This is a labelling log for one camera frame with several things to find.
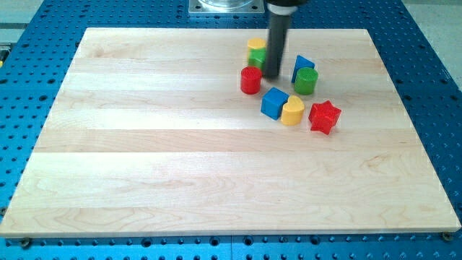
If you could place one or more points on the yellow hexagon block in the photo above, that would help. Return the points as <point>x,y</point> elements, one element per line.
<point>255,43</point>

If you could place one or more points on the blue cube block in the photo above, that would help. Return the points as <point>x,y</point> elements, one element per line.
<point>272,103</point>

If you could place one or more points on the red cylinder block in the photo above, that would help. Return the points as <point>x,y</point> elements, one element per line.
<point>250,80</point>

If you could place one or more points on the yellow heart block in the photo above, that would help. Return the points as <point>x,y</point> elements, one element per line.
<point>292,111</point>

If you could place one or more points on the green star block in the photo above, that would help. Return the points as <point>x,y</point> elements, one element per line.
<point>257,58</point>

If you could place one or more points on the light wooden board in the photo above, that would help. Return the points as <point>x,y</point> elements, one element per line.
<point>150,135</point>

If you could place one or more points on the green cylinder block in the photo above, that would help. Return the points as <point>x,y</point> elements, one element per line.
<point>305,81</point>

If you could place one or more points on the red star block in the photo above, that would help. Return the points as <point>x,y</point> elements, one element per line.
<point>323,117</point>

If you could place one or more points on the blue triangle block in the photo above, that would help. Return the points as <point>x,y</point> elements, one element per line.
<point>301,62</point>

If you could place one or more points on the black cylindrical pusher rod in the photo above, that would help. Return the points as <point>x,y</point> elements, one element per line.
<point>280,20</point>

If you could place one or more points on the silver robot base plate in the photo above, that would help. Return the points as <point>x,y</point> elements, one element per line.
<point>226,6</point>

